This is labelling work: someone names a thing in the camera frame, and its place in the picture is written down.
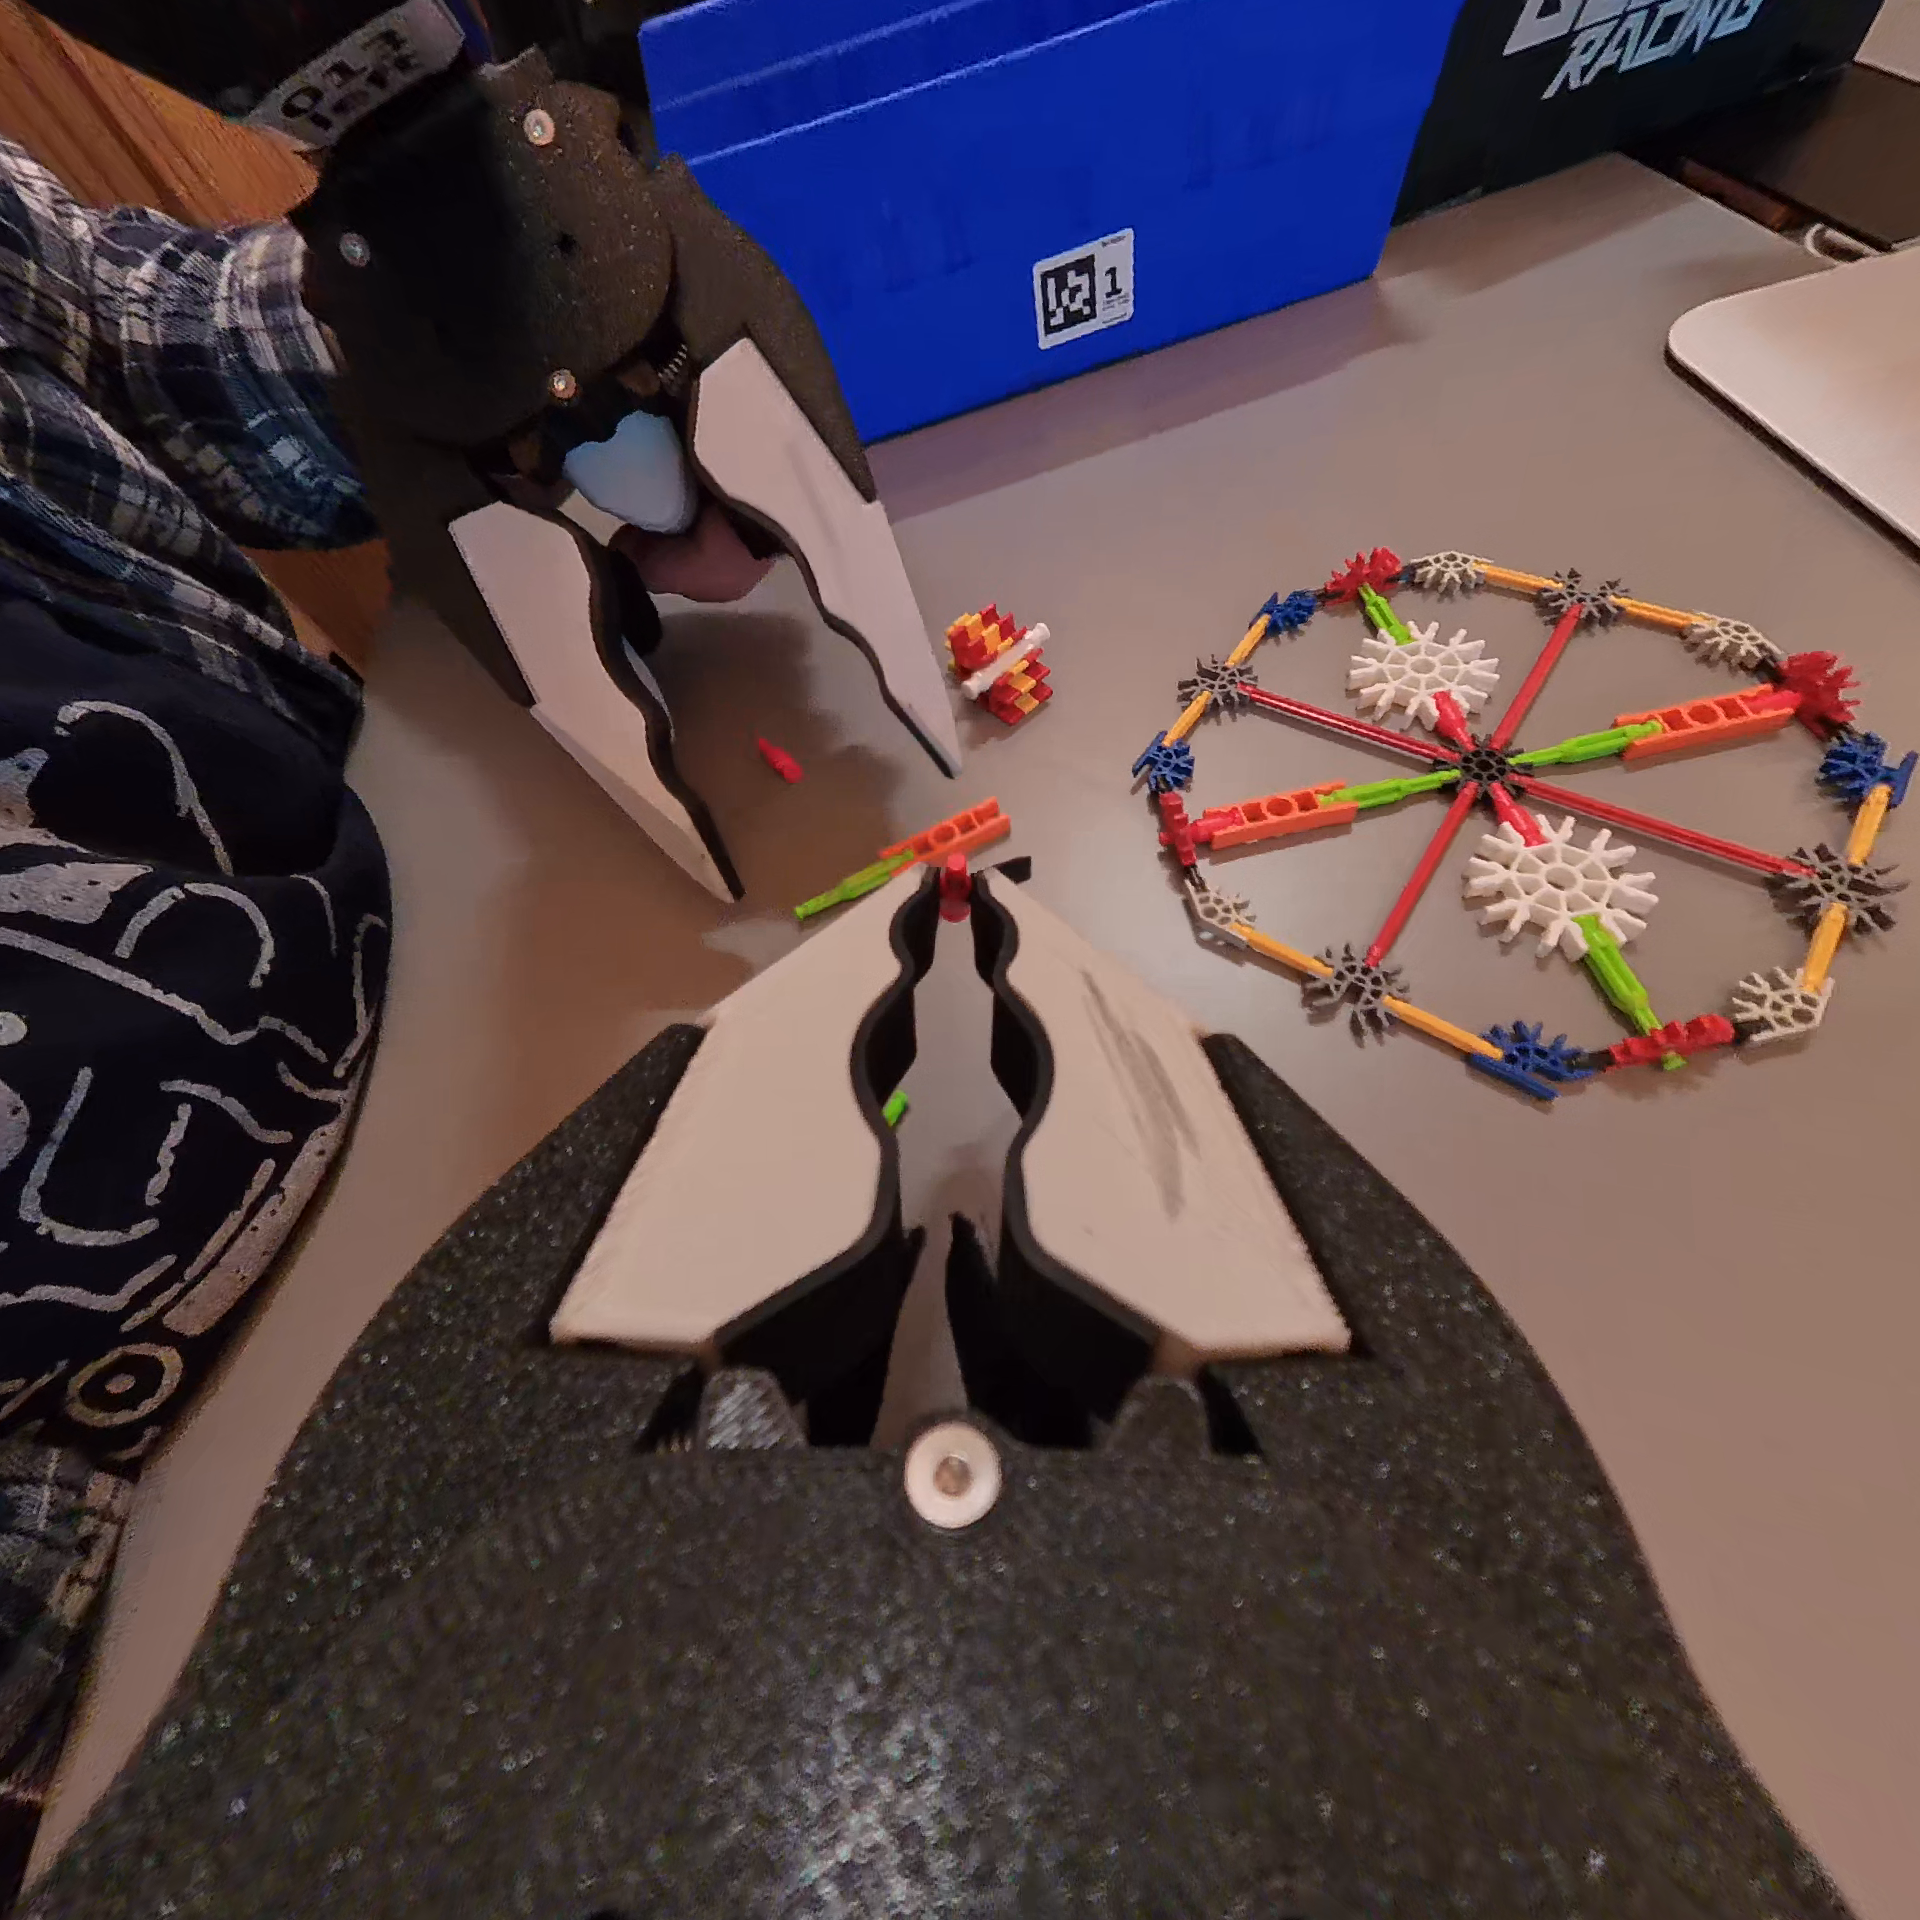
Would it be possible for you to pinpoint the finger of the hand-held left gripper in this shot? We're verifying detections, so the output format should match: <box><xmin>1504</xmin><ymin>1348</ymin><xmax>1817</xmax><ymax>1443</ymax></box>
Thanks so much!
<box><xmin>447</xmin><ymin>499</ymin><xmax>750</xmax><ymax>906</ymax></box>
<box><xmin>689</xmin><ymin>333</ymin><xmax>967</xmax><ymax>781</ymax></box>

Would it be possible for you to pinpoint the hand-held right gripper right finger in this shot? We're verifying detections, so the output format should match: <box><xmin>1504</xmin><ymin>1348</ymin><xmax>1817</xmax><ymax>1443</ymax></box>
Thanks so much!
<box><xmin>970</xmin><ymin>871</ymin><xmax>1354</xmax><ymax>1369</ymax></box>

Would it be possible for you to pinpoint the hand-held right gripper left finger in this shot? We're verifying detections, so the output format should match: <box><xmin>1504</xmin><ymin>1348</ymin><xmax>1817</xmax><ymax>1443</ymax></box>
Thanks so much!
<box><xmin>550</xmin><ymin>871</ymin><xmax>945</xmax><ymax>1353</ymax></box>

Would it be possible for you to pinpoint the red yellow toy block assembly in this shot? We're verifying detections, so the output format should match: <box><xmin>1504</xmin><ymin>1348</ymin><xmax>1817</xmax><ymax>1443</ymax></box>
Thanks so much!
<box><xmin>941</xmin><ymin>604</ymin><xmax>1058</xmax><ymax>729</ymax></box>

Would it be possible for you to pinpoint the person's left forearm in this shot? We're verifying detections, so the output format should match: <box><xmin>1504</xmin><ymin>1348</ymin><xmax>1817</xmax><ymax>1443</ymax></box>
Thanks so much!
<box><xmin>0</xmin><ymin>135</ymin><xmax>383</xmax><ymax>558</ymax></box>

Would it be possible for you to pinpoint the person's left hand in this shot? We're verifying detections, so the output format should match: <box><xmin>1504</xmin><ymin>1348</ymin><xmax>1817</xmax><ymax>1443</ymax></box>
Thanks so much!
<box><xmin>616</xmin><ymin>515</ymin><xmax>769</xmax><ymax>601</ymax></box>

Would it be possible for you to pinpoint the blue plastic bin with tag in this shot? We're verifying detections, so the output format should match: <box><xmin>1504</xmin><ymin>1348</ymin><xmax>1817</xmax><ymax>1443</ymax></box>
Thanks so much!
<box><xmin>637</xmin><ymin>0</ymin><xmax>1465</xmax><ymax>443</ymax></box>

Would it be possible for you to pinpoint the orange connector with green rod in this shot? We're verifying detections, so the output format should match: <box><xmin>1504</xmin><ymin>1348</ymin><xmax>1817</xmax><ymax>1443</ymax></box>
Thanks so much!
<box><xmin>791</xmin><ymin>799</ymin><xmax>1007</xmax><ymax>922</ymax></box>

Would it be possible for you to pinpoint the brown wooden furniture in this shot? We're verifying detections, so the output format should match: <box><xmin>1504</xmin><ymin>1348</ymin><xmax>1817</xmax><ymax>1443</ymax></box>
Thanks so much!
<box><xmin>0</xmin><ymin>0</ymin><xmax>394</xmax><ymax>670</ymax></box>

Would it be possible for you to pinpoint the colourful toy wheel construction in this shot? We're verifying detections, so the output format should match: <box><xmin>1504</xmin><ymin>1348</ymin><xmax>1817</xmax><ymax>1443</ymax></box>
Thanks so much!
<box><xmin>1132</xmin><ymin>543</ymin><xmax>1920</xmax><ymax>1102</ymax></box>

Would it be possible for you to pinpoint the black printed box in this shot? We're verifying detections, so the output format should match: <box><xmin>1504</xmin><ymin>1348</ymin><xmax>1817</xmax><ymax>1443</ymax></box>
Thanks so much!
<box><xmin>1394</xmin><ymin>0</ymin><xmax>1882</xmax><ymax>226</ymax></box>

